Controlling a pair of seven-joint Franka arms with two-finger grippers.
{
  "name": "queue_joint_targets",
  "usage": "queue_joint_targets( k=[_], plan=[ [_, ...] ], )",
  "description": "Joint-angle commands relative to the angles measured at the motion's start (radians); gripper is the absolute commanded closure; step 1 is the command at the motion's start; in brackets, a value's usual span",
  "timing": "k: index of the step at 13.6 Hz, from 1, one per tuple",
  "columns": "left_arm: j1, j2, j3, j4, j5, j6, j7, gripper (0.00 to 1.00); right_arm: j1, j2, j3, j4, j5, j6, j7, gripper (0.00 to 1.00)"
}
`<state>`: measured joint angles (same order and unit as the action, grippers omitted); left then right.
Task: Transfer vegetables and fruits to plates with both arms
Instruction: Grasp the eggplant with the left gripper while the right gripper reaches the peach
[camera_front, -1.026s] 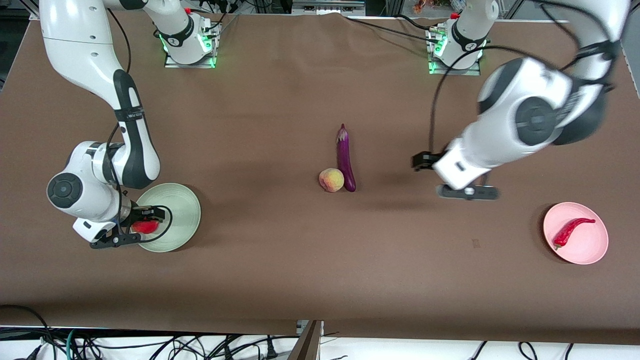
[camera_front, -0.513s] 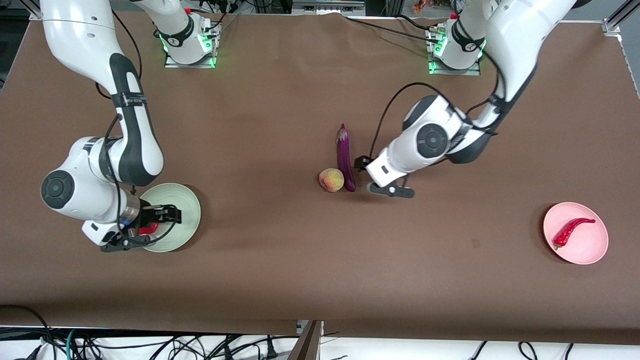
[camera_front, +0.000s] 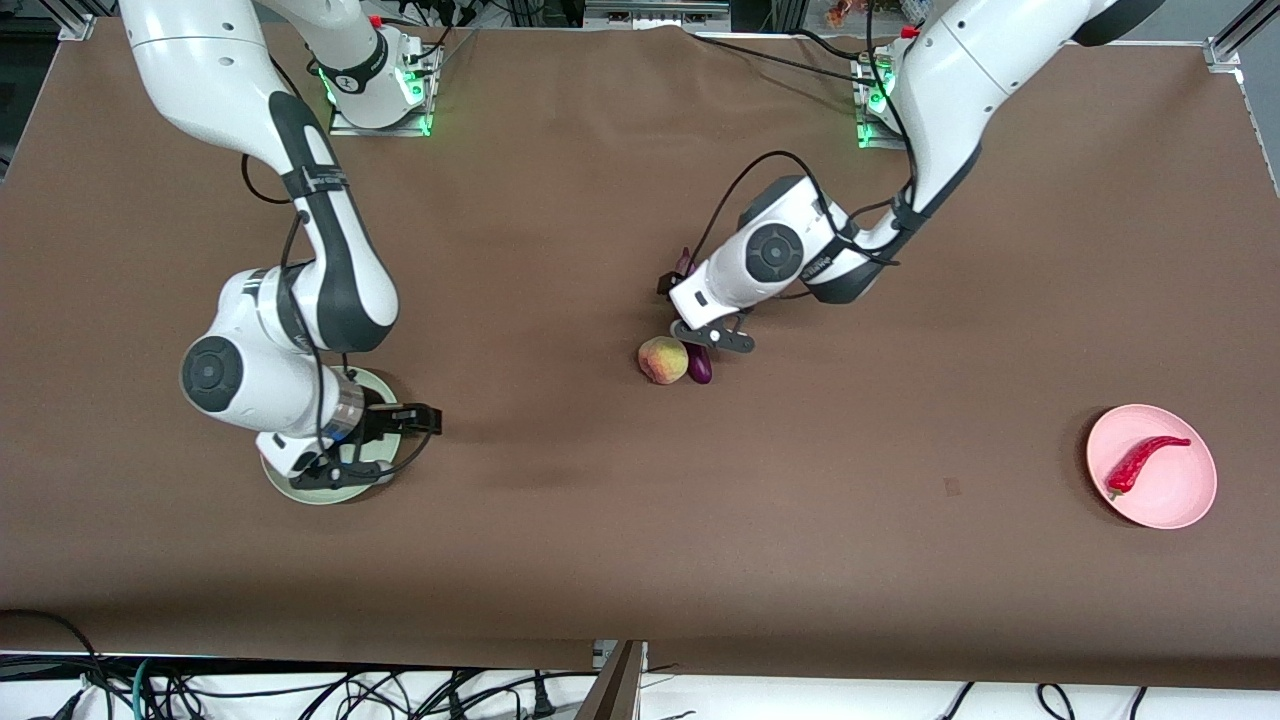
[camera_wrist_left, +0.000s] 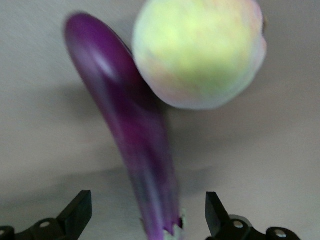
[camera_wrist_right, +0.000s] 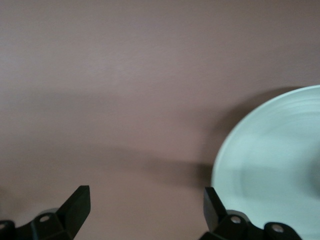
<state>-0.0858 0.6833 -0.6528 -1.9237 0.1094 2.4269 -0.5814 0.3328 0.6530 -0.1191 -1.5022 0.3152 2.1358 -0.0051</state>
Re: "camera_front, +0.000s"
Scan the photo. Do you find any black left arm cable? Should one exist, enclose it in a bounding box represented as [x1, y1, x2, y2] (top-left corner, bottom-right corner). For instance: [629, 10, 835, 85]
[688, 0, 936, 301]

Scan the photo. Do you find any grey metal box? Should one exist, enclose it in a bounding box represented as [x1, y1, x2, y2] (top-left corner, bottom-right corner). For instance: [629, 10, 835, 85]
[583, 0, 733, 31]

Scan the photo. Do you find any yellow pink peach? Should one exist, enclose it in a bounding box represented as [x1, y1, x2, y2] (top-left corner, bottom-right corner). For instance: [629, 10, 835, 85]
[638, 336, 690, 386]

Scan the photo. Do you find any purple eggplant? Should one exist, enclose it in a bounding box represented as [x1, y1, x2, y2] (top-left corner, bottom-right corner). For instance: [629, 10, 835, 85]
[676, 246, 714, 386]

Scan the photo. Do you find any dark table support post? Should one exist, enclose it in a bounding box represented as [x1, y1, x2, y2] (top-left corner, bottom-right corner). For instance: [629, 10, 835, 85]
[578, 640, 648, 720]

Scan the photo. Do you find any red chili pepper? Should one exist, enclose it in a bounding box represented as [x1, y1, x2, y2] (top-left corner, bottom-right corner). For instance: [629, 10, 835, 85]
[1104, 435, 1193, 501]

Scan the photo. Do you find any light green plate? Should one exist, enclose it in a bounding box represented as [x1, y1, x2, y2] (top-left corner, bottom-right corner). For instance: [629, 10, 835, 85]
[260, 368, 403, 506]

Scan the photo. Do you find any brown table cover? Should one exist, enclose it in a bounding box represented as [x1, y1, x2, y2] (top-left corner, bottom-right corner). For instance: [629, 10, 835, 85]
[0, 18, 1280, 691]

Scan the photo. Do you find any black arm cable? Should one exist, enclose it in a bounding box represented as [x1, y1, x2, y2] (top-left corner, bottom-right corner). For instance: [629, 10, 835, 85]
[688, 0, 936, 301]
[240, 55, 434, 473]

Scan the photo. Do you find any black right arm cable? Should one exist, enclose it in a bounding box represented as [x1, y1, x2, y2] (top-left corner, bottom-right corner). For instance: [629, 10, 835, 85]
[240, 55, 434, 473]

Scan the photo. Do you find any aluminium frame profile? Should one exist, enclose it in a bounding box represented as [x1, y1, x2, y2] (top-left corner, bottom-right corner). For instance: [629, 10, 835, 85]
[1203, 0, 1280, 73]
[55, 0, 99, 43]

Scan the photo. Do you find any pink plate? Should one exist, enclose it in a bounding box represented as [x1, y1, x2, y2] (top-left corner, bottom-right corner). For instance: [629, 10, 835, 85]
[1086, 403, 1219, 530]

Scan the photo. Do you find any black cable on table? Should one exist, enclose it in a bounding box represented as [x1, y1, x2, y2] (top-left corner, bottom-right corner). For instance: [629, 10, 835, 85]
[690, 28, 873, 86]

